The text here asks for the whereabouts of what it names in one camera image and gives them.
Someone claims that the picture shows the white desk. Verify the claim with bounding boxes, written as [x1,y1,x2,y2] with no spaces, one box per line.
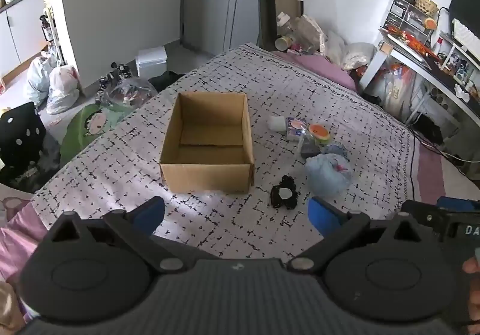
[365,28,480,135]

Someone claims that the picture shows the clear plastic bag of items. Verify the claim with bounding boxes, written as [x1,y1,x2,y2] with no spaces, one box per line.
[99,77,158,111]

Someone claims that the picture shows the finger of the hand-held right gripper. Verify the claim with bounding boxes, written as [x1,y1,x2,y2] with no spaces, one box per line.
[436,196,480,213]

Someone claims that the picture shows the small grey-blue cloth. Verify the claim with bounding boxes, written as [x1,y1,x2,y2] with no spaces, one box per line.
[322,143,350,162]

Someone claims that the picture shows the grey flat tablet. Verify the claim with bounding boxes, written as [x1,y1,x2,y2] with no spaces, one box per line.
[378,27,430,66]

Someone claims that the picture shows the orange-print bags under desk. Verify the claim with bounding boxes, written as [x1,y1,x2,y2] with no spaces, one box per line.
[365,57,426,122]

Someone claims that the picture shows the clear plastic bottle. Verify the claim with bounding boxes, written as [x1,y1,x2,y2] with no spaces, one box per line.
[276,12,301,38]

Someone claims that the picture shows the white tissue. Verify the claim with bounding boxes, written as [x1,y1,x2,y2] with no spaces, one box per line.
[268,115,288,132]

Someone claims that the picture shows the black monitor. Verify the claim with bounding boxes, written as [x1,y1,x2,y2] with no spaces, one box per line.
[448,0,480,40]

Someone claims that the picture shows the white trash bin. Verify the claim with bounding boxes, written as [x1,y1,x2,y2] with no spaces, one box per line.
[135,46,169,79]

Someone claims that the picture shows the black perforated chair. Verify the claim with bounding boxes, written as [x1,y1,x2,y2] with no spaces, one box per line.
[0,101,49,194]

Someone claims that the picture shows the white crumpled gloves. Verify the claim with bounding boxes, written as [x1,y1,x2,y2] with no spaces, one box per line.
[453,83,472,104]

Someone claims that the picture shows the clear drawer organiser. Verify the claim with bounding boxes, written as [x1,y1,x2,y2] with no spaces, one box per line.
[382,0,438,36]

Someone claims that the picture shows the brown cardboard box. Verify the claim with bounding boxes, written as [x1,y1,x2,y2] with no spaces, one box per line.
[159,92,256,194]

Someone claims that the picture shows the white keyboard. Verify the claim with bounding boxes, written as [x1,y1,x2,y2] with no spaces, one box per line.
[451,18,480,66]

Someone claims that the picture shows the black jumbled gear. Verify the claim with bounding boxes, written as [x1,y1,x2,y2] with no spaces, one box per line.
[95,62,133,103]

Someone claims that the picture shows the pink bed sheet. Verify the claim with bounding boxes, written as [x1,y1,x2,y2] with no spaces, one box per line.
[0,51,480,285]

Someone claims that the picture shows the bluish plastic bag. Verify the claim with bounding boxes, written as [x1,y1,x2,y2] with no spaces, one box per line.
[26,53,58,107]

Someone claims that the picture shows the light blue plastic bag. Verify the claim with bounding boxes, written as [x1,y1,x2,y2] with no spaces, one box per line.
[304,153,353,196]

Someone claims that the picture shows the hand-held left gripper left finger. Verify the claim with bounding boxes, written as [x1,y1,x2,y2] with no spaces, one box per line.
[47,195,194,276]

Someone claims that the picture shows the floor cables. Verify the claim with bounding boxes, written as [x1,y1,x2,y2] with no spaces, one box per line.
[410,124,480,168]

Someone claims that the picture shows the white black printed blanket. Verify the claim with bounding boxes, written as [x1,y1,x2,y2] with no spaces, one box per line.
[30,43,421,261]

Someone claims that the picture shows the kitchen counter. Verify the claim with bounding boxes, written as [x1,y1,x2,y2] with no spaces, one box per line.
[0,0,51,77]

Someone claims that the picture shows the black scrunchie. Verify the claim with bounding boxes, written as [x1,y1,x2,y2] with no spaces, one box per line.
[269,175,299,210]

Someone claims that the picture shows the dark clear plastic packet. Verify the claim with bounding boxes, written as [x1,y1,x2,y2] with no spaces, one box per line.
[300,134,322,159]

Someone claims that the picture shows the small yellow-labelled bottle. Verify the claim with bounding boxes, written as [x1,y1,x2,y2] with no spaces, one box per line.
[274,35,297,51]

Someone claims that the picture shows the person's right hand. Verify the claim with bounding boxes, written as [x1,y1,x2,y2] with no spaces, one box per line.
[462,248,480,322]

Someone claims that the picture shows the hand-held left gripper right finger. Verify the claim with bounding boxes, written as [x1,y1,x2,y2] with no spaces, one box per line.
[287,195,433,276]

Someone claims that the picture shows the orange burger plush toy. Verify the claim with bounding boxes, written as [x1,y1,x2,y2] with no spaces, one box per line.
[307,124,332,144]

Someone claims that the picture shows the woven basket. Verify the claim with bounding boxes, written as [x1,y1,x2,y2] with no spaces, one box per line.
[414,0,440,19]

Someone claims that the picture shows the dark cloth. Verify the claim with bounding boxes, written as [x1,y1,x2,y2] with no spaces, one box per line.
[148,71,187,93]

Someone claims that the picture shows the white patterned pillow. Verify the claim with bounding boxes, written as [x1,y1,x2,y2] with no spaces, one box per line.
[340,42,376,72]

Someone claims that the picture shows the crumpled clear plastic bag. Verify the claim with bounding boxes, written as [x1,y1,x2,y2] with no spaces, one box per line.
[295,14,329,55]

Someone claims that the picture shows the white red-print plastic bag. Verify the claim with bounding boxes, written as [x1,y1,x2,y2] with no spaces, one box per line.
[46,65,82,115]

